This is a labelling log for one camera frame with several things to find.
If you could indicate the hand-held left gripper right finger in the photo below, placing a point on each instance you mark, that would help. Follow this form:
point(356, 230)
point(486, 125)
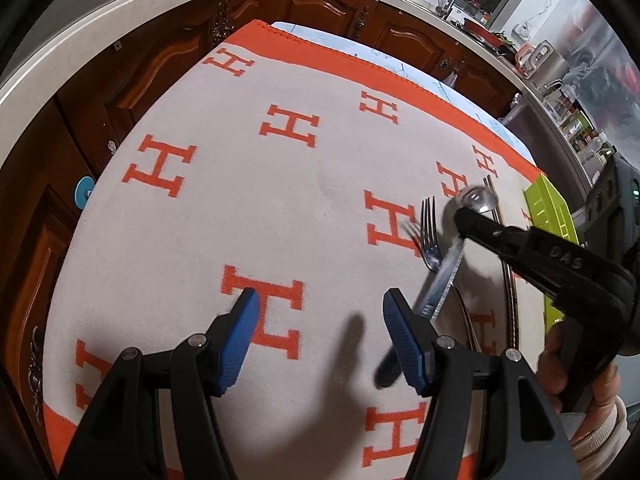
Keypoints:
point(406, 345)

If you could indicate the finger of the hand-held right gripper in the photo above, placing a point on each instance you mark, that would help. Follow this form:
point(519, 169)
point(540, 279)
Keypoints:
point(480, 225)

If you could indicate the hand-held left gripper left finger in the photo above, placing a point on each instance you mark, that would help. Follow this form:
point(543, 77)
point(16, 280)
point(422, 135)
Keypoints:
point(239, 345)

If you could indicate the small stainless steel spoon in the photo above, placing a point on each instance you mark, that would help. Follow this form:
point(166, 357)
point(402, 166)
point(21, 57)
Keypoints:
point(480, 200)

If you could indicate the stainless steel fork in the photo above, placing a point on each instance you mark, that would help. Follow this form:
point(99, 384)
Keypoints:
point(431, 250)

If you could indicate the green plastic utensil tray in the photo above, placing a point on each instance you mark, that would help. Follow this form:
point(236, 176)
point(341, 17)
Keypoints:
point(547, 200)

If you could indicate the silver metal chopstick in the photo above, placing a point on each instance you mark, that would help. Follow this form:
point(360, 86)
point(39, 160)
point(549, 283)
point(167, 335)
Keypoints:
point(510, 300)

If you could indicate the person's right forearm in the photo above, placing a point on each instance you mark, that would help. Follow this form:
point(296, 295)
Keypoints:
point(600, 435)

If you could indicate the person's right hand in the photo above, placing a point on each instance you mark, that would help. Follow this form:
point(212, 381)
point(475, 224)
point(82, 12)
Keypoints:
point(550, 360)

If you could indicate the grey steel appliance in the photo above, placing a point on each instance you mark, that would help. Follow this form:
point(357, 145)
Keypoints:
point(535, 125)

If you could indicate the glass teapot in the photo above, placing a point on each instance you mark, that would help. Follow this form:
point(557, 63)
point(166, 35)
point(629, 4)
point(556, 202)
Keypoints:
point(560, 102)

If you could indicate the hanging clear plastic bag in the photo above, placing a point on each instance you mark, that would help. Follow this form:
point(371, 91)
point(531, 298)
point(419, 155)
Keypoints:
point(450, 79)

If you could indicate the orange and beige printed blanket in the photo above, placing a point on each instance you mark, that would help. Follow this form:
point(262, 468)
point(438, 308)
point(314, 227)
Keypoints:
point(300, 185)

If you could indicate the steel electric kettle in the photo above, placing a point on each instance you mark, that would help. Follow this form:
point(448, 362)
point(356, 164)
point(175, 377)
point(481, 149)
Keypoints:
point(550, 65)

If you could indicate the red frying pan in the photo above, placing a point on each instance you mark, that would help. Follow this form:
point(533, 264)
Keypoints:
point(480, 30)

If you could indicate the clear plastic cover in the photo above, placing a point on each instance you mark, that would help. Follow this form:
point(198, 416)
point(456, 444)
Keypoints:
point(600, 60)

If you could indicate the blue round sticker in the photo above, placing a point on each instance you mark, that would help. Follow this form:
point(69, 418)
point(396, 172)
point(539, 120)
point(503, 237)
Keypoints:
point(82, 192)

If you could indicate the brown wooden kitchen cabinets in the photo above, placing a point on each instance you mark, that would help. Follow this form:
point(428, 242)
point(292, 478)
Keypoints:
point(150, 60)

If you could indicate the white kitchen countertop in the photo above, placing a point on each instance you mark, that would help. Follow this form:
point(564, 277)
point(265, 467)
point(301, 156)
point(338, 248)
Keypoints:
point(100, 15)

